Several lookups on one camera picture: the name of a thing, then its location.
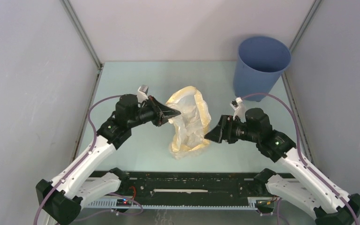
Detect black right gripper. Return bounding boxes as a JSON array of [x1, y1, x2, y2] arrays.
[[204, 114, 259, 144]]

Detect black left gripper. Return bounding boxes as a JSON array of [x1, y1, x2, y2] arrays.
[[128, 96, 180, 128]]

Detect translucent cream plastic trash bag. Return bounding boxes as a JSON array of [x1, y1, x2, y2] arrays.
[[165, 86, 211, 159]]

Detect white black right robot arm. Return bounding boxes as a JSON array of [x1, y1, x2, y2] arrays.
[[204, 108, 360, 225]]

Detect blue plastic trash bin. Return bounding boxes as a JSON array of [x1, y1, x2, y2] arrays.
[[233, 36, 292, 102]]

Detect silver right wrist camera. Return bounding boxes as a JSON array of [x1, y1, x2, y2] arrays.
[[230, 97, 246, 119]]

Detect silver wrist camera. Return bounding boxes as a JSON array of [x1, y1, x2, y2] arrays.
[[136, 85, 149, 103], [230, 97, 246, 119]]

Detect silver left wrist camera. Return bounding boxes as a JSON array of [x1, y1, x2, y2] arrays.
[[136, 85, 149, 103]]

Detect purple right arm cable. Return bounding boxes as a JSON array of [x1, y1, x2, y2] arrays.
[[242, 92, 359, 225]]

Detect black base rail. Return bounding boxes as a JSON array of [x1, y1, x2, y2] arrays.
[[99, 168, 295, 208]]

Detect white slotted cable duct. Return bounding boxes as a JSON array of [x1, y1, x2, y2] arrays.
[[83, 196, 270, 210]]

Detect right aluminium frame post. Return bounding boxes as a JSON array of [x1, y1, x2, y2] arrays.
[[289, 0, 324, 53]]

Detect aluminium frame post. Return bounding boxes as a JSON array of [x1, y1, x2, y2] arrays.
[[60, 0, 103, 70], [289, 0, 324, 53]]

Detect left aluminium frame post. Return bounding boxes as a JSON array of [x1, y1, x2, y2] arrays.
[[60, 0, 103, 70]]

